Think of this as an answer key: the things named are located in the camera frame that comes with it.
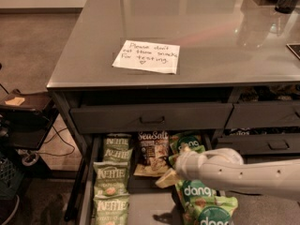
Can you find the tan sticky note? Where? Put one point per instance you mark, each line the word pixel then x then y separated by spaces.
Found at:
pixel 17 101

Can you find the green Kettle chip bag front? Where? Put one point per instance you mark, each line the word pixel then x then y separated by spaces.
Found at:
pixel 112 210

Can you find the green Dang bag back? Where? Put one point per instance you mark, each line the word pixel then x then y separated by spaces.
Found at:
pixel 191 138

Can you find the brown sea salt chip bag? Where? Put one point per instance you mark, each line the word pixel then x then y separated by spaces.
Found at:
pixel 154 150

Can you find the black side cart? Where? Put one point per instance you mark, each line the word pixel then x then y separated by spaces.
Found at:
pixel 25 128

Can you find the grey middle right drawer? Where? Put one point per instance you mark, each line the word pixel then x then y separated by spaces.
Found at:
pixel 261 144

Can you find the grey bottom right drawer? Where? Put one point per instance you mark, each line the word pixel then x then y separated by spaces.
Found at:
pixel 262 159

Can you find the dark green plastic crate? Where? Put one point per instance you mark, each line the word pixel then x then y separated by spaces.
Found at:
pixel 10 178

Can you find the green Dang bag front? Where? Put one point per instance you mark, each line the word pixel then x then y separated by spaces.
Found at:
pixel 216 210

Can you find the grey top right drawer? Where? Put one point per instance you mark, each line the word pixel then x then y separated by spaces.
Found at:
pixel 265 114

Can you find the green kettle chip bag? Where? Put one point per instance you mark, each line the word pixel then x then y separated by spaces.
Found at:
pixel 118 141
pixel 112 210
pixel 111 178
pixel 115 155

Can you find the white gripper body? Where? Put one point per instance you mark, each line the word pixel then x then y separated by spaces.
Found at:
pixel 191 165

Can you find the white handwritten paper note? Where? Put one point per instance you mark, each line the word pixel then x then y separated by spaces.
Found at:
pixel 148 56

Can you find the grey top left drawer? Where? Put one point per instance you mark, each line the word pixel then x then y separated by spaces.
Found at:
pixel 149 117

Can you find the green Kettle chip bag back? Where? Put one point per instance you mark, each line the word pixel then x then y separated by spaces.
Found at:
pixel 118 141

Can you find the open grey middle drawer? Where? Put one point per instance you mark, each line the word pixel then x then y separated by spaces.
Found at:
pixel 148 204

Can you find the green dang bag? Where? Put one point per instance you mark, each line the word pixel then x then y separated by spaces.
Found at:
pixel 189 189
pixel 174 157
pixel 216 210
pixel 191 138

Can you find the grey metal cabinet counter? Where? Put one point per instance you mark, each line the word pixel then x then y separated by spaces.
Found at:
pixel 231 51

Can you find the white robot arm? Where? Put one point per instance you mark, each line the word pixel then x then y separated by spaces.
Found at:
pixel 224 169

